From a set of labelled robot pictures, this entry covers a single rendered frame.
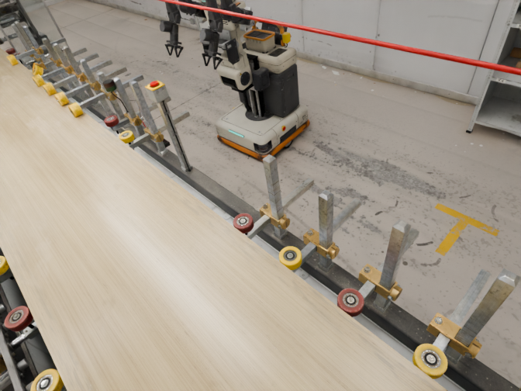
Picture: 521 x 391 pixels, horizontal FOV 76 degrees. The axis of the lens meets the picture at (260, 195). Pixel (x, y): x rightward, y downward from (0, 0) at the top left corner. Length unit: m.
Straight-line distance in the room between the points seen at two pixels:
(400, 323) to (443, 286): 0.99
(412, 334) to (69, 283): 1.22
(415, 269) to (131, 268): 1.65
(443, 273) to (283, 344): 1.47
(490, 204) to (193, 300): 2.20
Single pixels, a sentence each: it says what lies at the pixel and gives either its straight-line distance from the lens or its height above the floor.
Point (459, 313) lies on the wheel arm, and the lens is 1.25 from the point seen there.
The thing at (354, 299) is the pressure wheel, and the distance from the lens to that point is 1.11.
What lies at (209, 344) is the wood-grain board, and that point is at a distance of 1.09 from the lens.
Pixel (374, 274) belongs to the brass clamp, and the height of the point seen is 0.86.
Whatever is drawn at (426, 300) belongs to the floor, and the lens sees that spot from 2.20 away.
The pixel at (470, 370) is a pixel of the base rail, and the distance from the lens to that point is 1.32.
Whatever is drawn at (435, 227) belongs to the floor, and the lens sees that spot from 2.53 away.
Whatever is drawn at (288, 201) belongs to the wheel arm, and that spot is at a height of 0.82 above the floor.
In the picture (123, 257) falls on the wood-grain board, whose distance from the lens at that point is 1.38.
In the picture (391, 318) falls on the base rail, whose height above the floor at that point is 0.70.
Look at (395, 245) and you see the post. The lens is 1.00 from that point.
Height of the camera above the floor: 1.88
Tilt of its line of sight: 45 degrees down
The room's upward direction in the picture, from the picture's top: 11 degrees counter-clockwise
